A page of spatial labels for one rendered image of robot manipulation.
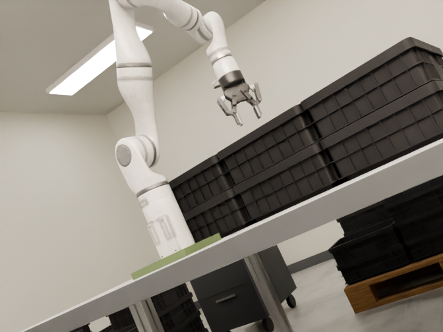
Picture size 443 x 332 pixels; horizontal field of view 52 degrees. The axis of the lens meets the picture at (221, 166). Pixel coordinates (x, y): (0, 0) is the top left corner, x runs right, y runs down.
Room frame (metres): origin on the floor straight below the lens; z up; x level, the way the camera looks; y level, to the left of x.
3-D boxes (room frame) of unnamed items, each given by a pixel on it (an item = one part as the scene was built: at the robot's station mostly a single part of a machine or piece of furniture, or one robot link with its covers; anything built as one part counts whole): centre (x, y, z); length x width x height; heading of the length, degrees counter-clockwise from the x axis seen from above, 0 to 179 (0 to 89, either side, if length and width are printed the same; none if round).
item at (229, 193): (1.55, 0.01, 0.76); 0.40 x 0.30 x 0.12; 145
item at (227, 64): (1.36, -0.13, 1.17); 0.11 x 0.09 x 0.06; 10
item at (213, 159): (1.55, 0.01, 0.92); 0.40 x 0.30 x 0.02; 145
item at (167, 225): (1.19, 0.19, 0.80); 0.09 x 0.09 x 0.17; 64
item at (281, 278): (3.38, 0.21, 0.45); 0.62 x 0.45 x 0.90; 153
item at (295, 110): (1.38, -0.23, 0.92); 0.40 x 0.30 x 0.02; 145
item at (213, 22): (1.34, -0.15, 1.26); 0.09 x 0.07 x 0.15; 60
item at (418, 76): (1.21, -0.48, 0.87); 0.40 x 0.30 x 0.11; 145
